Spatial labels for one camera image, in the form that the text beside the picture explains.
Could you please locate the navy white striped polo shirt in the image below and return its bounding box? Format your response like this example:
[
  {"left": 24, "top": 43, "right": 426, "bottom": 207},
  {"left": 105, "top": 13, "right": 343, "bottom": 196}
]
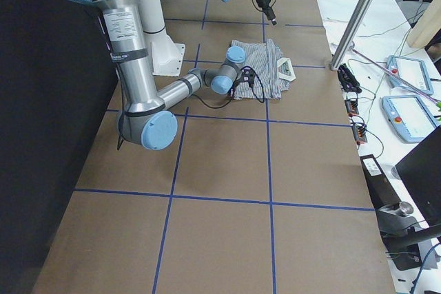
[{"left": 232, "top": 39, "right": 290, "bottom": 99}]

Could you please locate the black power strip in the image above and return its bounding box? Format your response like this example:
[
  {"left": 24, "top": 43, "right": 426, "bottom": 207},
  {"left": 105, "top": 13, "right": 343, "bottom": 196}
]
[{"left": 337, "top": 63, "right": 362, "bottom": 94}]

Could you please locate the orange black connector block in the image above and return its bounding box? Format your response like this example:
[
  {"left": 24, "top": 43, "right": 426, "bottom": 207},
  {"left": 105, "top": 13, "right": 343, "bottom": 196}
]
[{"left": 345, "top": 98, "right": 367, "bottom": 146}]

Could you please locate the brown paper table cover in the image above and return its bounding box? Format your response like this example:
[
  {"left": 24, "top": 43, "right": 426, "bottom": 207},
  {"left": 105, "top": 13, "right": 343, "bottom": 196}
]
[{"left": 34, "top": 0, "right": 395, "bottom": 293}]

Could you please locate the upper blue teach pendant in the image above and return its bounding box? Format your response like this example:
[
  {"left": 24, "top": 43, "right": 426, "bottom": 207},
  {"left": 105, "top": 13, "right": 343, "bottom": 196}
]
[{"left": 387, "top": 56, "right": 433, "bottom": 95}]

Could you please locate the blue teach pendant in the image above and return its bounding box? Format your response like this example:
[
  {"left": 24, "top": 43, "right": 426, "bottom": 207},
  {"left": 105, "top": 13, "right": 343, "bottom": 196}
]
[
  {"left": 381, "top": 95, "right": 438, "bottom": 143},
  {"left": 387, "top": 56, "right": 433, "bottom": 95}
]

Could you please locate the wooden beam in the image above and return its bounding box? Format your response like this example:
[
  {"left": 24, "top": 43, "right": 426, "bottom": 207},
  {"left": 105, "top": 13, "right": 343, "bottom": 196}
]
[{"left": 407, "top": 0, "right": 440, "bottom": 48}]

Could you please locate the lower blue teach pendant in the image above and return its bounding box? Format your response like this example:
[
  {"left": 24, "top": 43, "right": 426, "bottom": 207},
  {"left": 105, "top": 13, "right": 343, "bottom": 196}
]
[{"left": 381, "top": 95, "right": 438, "bottom": 143}]

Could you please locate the black box with label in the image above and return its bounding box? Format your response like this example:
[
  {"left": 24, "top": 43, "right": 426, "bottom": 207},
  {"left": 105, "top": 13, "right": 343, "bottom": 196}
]
[{"left": 360, "top": 154, "right": 401, "bottom": 209}]

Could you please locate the black monitor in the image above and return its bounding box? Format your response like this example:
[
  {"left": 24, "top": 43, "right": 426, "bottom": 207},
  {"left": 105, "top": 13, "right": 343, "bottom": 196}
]
[{"left": 395, "top": 127, "right": 441, "bottom": 225}]

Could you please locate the black monitor stand clamp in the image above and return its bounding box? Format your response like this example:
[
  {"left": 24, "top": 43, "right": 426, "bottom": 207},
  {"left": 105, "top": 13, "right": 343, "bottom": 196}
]
[{"left": 376, "top": 201, "right": 440, "bottom": 271}]

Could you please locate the aluminium frame post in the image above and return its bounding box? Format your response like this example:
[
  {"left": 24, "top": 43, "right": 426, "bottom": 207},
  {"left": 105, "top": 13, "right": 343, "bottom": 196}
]
[{"left": 330, "top": 0, "right": 373, "bottom": 71}]

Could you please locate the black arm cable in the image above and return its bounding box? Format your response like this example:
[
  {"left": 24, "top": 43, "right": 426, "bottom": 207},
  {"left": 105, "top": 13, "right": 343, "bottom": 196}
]
[{"left": 116, "top": 65, "right": 267, "bottom": 150}]

